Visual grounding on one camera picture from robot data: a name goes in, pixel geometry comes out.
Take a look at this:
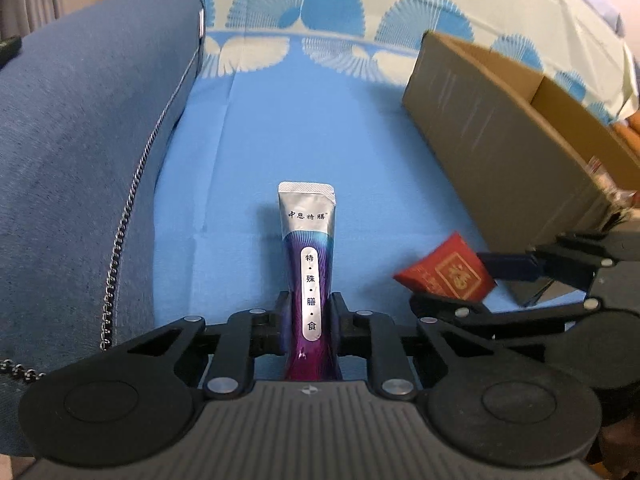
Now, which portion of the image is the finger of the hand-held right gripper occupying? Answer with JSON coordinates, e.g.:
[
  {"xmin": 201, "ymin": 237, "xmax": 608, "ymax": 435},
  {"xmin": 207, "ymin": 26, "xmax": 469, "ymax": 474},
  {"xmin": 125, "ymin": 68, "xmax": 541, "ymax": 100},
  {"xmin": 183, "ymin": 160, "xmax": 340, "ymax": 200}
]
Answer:
[
  {"xmin": 409, "ymin": 292, "xmax": 602, "ymax": 342},
  {"xmin": 477, "ymin": 231, "xmax": 640, "ymax": 292}
]

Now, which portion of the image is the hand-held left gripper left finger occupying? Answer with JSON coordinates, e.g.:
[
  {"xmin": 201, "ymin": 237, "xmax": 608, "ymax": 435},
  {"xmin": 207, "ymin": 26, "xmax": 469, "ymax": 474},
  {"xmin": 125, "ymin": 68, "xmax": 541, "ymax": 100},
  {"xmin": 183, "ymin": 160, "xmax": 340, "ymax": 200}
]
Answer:
[{"xmin": 112, "ymin": 291, "xmax": 292, "ymax": 401}]

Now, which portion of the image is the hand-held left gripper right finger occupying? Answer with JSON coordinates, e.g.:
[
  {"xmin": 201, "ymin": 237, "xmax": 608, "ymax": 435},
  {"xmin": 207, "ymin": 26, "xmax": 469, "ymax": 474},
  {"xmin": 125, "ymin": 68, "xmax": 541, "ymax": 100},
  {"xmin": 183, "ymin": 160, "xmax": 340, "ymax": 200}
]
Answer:
[{"xmin": 327, "ymin": 291, "xmax": 532, "ymax": 401}]

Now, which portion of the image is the red square packet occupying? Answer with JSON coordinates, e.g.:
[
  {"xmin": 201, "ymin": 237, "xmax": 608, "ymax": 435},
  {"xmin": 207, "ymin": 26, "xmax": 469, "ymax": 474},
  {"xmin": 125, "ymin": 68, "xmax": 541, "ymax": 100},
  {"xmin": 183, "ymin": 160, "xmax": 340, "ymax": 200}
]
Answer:
[{"xmin": 394, "ymin": 231, "xmax": 498, "ymax": 304}]

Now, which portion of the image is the silver purple sachet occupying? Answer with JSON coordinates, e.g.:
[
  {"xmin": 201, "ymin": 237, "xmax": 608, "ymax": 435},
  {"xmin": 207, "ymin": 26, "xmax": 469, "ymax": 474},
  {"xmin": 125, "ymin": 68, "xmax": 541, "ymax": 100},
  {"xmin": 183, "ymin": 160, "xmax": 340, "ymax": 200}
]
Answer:
[{"xmin": 277, "ymin": 181, "xmax": 346, "ymax": 384}]

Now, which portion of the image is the clear bag of biscuits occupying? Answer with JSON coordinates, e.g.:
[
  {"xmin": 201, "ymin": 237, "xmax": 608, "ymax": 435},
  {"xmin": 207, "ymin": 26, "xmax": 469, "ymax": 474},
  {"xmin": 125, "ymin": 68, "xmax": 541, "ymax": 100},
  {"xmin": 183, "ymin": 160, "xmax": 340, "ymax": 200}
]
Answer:
[{"xmin": 585, "ymin": 155, "xmax": 640, "ymax": 217}]

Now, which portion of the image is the cardboard box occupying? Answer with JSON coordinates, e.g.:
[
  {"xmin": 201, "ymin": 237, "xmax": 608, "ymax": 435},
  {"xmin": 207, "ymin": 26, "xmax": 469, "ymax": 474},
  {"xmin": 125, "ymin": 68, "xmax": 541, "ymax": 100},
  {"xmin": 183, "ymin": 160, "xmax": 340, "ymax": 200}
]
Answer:
[{"xmin": 402, "ymin": 30, "xmax": 640, "ymax": 309}]

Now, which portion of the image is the orange cushion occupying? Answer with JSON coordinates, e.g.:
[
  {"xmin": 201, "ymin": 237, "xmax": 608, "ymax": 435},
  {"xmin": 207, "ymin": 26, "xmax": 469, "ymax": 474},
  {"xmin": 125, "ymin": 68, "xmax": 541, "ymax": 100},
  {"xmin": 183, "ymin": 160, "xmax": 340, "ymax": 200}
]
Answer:
[{"xmin": 615, "ymin": 112, "xmax": 640, "ymax": 152}]

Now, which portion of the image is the black smartphone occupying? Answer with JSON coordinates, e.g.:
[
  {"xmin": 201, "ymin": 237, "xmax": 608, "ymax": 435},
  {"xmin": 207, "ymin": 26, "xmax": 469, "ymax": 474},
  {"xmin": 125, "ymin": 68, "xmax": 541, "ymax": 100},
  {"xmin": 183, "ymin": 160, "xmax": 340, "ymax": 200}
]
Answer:
[{"xmin": 0, "ymin": 35, "xmax": 24, "ymax": 67}]

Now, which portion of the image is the metal bead chain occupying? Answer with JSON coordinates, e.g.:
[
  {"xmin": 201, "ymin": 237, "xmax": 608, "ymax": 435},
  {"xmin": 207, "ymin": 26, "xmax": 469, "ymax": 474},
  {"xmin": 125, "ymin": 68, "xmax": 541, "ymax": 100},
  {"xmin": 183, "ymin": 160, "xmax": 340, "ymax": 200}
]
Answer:
[{"xmin": 0, "ymin": 54, "xmax": 197, "ymax": 384}]

